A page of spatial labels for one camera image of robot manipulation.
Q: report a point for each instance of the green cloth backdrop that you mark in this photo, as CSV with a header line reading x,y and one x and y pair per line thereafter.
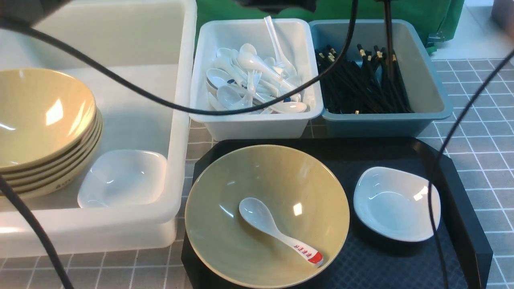
x,y
428,17

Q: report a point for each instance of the top stacked tan bowl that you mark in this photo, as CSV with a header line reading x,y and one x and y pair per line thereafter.
x,y
42,113

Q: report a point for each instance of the upright white spoon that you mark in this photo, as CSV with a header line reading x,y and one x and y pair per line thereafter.
x,y
281,61

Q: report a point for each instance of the white spoon red handle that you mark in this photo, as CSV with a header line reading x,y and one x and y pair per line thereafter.
x,y
257,214

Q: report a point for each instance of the white sauce dish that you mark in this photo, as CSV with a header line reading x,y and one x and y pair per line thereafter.
x,y
123,178
394,204

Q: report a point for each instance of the white spoon bin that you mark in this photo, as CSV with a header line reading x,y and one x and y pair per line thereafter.
x,y
296,41

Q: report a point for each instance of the blue chopstick bin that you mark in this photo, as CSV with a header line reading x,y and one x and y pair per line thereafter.
x,y
426,93

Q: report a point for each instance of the white spoon centre pile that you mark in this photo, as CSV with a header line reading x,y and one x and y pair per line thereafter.
x,y
252,62

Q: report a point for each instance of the tan noodle bowl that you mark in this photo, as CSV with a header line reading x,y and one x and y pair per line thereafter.
x,y
305,199

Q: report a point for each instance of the white sauce dish in bin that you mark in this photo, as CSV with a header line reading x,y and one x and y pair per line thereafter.
x,y
123,178

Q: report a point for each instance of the white spoon front of bin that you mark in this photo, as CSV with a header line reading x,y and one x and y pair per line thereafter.
x,y
281,107

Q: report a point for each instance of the bottom stacked tan bowl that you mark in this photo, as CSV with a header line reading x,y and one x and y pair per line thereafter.
x,y
60,181

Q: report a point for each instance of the stacked tan bowl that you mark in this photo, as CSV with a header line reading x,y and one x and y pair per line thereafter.
x,y
60,181
42,113
41,178
59,160

